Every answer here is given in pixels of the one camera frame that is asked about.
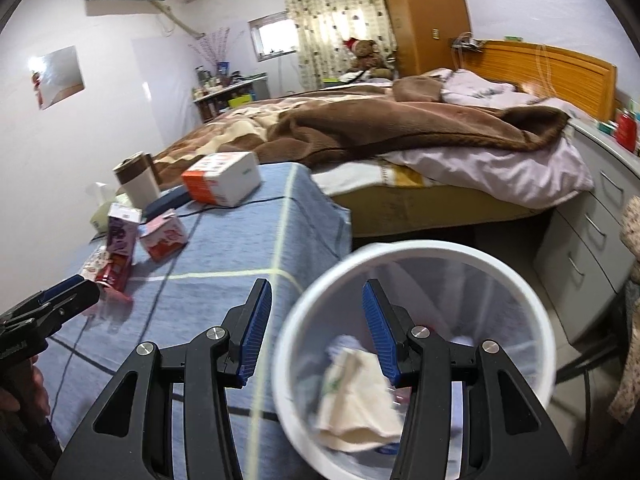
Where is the crumpled beige paper trash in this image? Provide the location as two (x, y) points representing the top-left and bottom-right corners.
(314, 349), (402, 453)

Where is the white round trash bin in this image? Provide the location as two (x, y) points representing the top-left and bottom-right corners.
(272, 240), (555, 479)

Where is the person's left hand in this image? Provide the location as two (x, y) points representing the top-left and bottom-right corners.
(1, 356), (51, 425)

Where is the red crushed soda can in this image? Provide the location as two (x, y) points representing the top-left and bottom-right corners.
(94, 254), (132, 292)

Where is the green tissue pack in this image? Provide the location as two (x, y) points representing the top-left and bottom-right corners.
(87, 182), (129, 234)

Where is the pink white small carton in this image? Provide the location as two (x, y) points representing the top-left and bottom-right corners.
(138, 209), (188, 262)

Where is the purple white milk carton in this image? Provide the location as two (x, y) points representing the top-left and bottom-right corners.
(106, 203), (142, 261)

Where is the blue plaid tablecloth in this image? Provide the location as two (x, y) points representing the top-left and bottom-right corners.
(38, 162), (352, 479)

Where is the yellow bed mattress base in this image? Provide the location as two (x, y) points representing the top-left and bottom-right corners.
(311, 159), (539, 237)

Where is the dark blue flat case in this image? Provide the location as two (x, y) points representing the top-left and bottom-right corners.
(142, 185), (192, 222)

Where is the white orange tissue box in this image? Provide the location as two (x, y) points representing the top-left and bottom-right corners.
(181, 152), (262, 208)

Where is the white brown lidded cup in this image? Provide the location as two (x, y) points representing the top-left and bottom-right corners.
(113, 152), (160, 209)

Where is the grey drawer cabinet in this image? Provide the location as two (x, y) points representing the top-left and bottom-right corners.
(534, 119), (639, 344)

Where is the pink bed quilt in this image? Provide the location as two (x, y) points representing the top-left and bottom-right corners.
(382, 68), (594, 209)

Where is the brown fleece blanket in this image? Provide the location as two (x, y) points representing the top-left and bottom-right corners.
(153, 76), (568, 188)

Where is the floral fabric garment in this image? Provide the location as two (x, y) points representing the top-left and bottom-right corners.
(608, 196), (639, 424)

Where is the cluttered white shelf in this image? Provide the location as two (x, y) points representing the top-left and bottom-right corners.
(192, 61), (270, 124)

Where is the brown teddy bear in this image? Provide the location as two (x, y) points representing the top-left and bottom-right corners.
(343, 37), (394, 80)

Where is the red bottle on cabinet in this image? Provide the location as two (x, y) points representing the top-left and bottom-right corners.
(614, 110), (638, 153)

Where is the orange wooden headboard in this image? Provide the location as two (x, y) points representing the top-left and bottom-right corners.
(461, 40), (617, 120)

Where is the orange wooden wardrobe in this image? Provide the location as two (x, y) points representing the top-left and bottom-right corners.
(385, 0), (471, 77)

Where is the patterned window curtain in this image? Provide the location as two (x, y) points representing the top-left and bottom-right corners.
(284, 0), (397, 90)

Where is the wall mirror poster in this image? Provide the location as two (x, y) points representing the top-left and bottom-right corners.
(28, 47), (85, 110)

